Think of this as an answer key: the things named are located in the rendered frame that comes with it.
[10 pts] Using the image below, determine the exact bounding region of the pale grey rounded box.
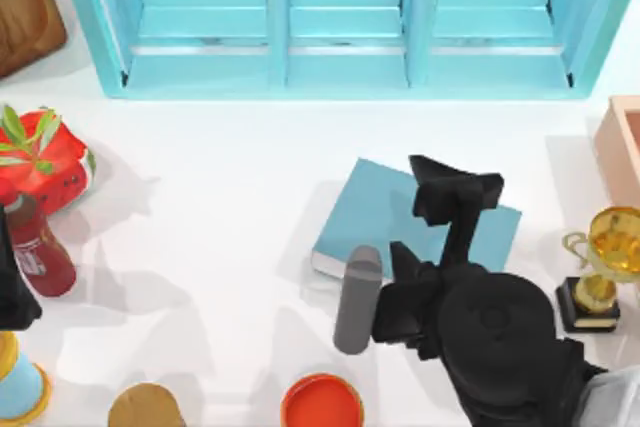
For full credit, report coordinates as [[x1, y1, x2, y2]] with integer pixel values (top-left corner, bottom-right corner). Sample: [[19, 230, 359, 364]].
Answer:
[[333, 245, 385, 356]]

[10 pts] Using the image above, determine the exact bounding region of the light blue book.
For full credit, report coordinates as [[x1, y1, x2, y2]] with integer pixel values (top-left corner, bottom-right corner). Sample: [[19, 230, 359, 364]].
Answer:
[[309, 156, 524, 281]]

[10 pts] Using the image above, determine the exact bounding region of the light blue rack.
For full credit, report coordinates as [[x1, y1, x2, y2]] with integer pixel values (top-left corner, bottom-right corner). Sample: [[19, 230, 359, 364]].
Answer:
[[55, 0, 637, 101]]

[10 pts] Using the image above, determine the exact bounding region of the gold trophy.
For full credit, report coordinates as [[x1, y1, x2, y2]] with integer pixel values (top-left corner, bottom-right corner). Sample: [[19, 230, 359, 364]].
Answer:
[[555, 206, 640, 334]]

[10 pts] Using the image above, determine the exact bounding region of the salmon-coloured box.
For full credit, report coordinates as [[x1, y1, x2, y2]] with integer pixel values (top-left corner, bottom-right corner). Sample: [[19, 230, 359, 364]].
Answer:
[[592, 95, 640, 199]]

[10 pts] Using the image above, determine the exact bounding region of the brown bread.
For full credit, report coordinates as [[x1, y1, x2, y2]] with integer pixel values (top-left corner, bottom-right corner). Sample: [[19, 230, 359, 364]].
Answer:
[[107, 382, 182, 427]]

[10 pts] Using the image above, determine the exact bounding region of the red bottle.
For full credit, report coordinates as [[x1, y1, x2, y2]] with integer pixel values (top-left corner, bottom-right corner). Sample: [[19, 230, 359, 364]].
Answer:
[[0, 193, 79, 299]]

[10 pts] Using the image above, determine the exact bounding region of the red plant pot with leaves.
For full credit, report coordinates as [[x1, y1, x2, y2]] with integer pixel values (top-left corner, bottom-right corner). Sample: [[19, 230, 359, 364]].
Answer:
[[0, 104, 97, 214]]

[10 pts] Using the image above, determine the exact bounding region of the stack of coloured rings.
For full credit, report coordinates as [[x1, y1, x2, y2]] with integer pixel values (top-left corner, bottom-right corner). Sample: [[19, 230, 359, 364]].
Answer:
[[0, 330, 53, 424]]

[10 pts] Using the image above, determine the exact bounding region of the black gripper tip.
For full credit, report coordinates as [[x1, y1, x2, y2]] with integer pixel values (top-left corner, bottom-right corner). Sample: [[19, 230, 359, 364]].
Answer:
[[0, 203, 44, 333]]

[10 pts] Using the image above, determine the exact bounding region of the wooden cupboard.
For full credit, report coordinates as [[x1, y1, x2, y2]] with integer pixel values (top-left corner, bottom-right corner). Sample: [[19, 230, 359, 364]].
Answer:
[[0, 0, 69, 80]]

